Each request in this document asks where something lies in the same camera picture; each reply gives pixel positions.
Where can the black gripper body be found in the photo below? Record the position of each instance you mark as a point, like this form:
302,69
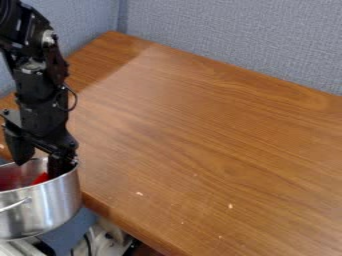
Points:
42,117

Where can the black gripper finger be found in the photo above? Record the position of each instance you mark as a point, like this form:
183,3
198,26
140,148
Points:
60,164
19,144

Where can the red object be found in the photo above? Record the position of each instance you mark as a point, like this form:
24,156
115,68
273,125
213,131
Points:
40,179

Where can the metal pot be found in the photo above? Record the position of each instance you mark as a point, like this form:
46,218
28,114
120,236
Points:
35,208

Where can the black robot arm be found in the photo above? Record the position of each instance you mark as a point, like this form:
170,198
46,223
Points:
29,46

